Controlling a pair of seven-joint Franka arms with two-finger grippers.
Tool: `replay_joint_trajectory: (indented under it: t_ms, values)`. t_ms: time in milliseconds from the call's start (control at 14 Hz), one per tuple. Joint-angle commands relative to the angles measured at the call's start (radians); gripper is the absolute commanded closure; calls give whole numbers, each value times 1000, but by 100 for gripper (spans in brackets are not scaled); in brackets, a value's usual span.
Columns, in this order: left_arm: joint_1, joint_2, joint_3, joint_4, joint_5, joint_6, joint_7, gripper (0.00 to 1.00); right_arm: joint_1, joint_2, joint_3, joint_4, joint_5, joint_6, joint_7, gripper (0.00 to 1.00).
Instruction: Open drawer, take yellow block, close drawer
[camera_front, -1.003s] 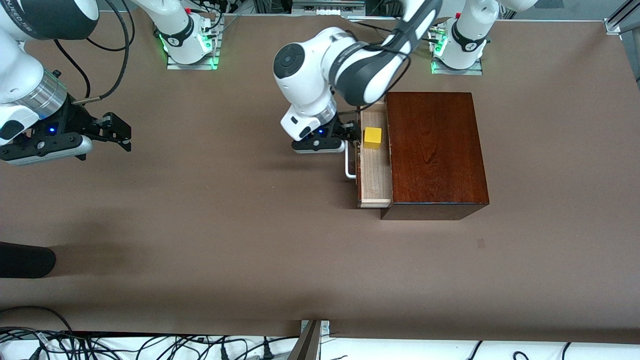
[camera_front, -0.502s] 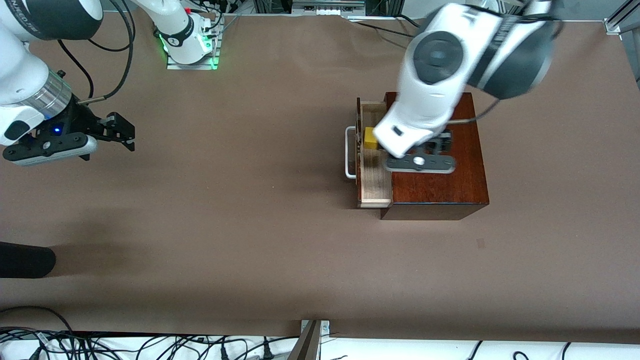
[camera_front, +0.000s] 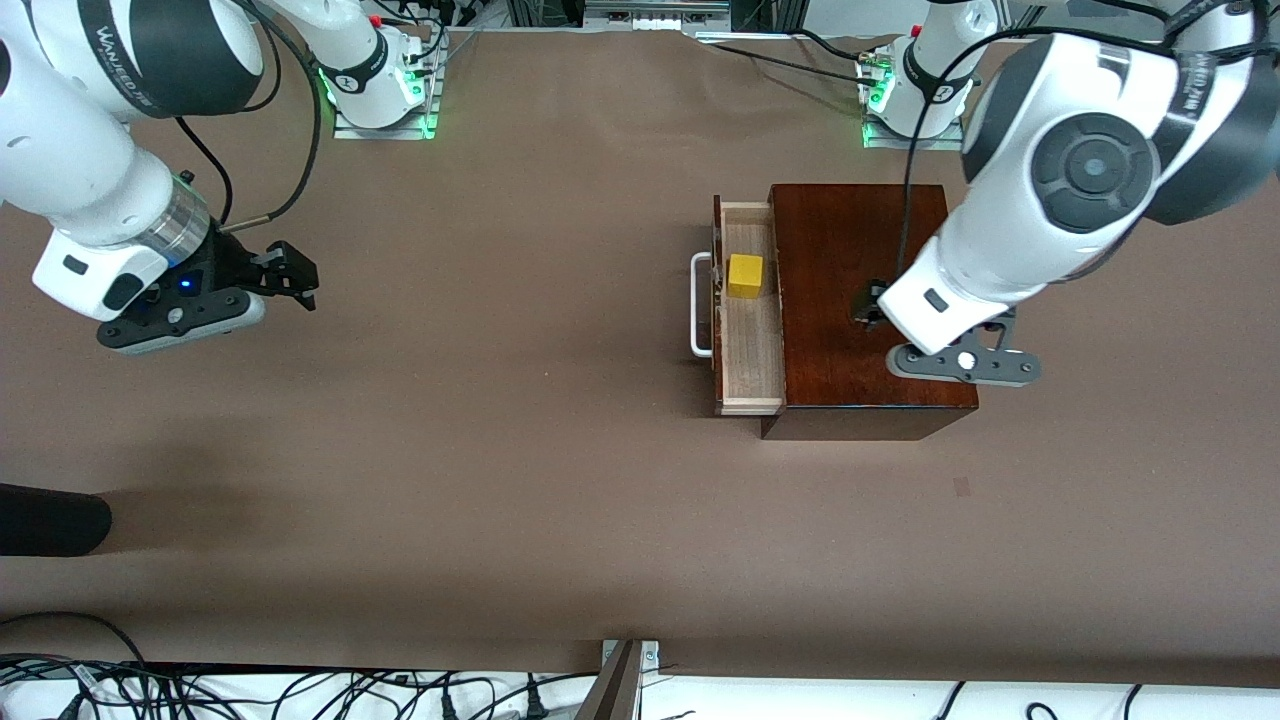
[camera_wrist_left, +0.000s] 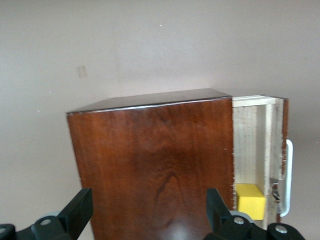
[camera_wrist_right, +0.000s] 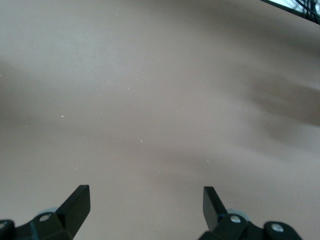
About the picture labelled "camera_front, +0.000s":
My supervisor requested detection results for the light wood drawer white handle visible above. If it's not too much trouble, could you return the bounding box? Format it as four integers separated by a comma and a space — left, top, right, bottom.
690, 195, 787, 417

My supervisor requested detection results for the dark brown wooden cabinet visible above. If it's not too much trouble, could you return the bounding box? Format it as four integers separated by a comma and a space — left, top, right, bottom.
760, 183, 981, 442

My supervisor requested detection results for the black ribbed cylinder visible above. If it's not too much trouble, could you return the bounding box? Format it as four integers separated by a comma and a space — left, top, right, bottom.
0, 484, 113, 557

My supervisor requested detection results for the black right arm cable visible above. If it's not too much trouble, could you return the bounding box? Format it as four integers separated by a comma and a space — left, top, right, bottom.
175, 0, 323, 233

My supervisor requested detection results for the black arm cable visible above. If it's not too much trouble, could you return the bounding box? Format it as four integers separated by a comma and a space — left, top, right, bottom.
875, 20, 1061, 301
175, 0, 323, 233

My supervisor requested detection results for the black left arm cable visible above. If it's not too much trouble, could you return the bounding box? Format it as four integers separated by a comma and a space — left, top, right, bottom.
875, 20, 1061, 301

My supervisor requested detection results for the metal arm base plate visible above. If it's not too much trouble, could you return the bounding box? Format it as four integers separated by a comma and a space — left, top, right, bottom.
333, 40, 448, 141
862, 118, 967, 151

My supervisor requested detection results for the black table cable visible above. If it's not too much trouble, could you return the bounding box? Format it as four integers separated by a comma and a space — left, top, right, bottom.
700, 40, 883, 87

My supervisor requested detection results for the looping black cable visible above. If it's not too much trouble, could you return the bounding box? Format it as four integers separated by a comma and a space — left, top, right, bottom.
0, 611, 149, 669

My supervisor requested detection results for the silver metal corner bracket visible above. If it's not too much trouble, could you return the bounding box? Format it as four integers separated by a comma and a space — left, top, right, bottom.
600, 640, 661, 691

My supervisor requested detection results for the tangled black cable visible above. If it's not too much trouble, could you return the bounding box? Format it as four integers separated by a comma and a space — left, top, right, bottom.
0, 655, 601, 720

